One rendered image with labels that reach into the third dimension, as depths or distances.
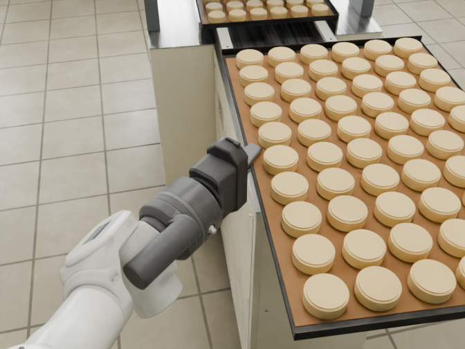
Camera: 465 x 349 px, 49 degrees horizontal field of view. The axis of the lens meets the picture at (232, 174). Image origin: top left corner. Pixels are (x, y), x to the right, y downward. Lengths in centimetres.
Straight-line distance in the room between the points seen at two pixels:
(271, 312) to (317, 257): 72
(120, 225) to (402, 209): 35
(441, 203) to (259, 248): 50
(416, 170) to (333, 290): 24
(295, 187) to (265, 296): 60
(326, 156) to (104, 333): 39
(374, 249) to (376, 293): 6
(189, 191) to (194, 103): 104
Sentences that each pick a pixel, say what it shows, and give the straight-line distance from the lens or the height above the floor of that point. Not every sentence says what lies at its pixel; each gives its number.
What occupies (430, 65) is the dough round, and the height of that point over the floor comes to 111.
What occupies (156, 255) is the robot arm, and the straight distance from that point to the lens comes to 57.
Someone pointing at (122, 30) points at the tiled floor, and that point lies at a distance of 356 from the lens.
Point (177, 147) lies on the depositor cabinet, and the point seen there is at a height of 46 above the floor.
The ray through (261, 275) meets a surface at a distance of 118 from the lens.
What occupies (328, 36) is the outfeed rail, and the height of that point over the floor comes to 90.
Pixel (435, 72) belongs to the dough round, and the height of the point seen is 111.
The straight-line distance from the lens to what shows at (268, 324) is 136.
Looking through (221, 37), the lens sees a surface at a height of 90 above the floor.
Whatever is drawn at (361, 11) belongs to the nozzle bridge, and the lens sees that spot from 176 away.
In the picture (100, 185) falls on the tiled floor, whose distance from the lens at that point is 236.
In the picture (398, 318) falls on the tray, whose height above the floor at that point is 110.
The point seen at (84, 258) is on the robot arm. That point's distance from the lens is 56.
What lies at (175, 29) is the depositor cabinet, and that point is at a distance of 165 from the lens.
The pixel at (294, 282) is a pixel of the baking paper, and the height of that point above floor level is 109.
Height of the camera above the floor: 158
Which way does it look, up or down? 43 degrees down
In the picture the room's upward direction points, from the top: straight up
